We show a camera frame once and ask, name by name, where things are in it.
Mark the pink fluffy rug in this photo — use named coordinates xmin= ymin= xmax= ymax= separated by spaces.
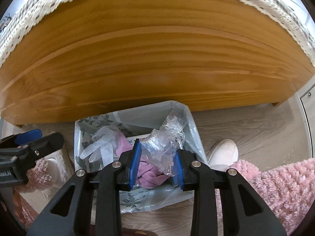
xmin=12 ymin=158 xmax=315 ymax=236

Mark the clear disposable plastic glove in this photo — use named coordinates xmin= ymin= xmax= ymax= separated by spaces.
xmin=79 ymin=126 xmax=121 ymax=166

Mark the white slipper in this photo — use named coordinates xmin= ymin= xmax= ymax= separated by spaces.
xmin=208 ymin=139 xmax=239 ymax=172

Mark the white milk carton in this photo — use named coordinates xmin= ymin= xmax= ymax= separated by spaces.
xmin=127 ymin=134 xmax=150 ymax=146

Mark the clear plastic wrap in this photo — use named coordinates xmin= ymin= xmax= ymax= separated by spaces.
xmin=140 ymin=110 xmax=187 ymax=176

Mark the purple towel cloth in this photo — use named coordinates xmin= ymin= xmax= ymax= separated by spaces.
xmin=115 ymin=132 xmax=169 ymax=190

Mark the lined trash bin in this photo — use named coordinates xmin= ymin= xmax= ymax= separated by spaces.
xmin=74 ymin=101 xmax=206 ymax=213

